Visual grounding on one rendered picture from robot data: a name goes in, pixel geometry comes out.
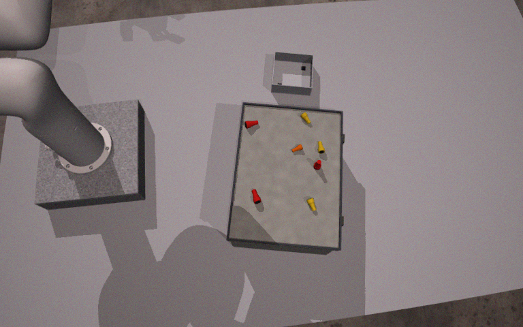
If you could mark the grey flat rectangular case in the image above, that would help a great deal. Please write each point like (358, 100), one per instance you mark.
(285, 180)

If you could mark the orange wire connector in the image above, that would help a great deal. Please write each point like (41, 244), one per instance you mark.
(298, 148)

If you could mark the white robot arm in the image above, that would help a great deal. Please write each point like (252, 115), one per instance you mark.
(28, 90)

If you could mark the yellow wire connector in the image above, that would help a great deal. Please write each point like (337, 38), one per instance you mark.
(305, 117)
(311, 204)
(320, 148)

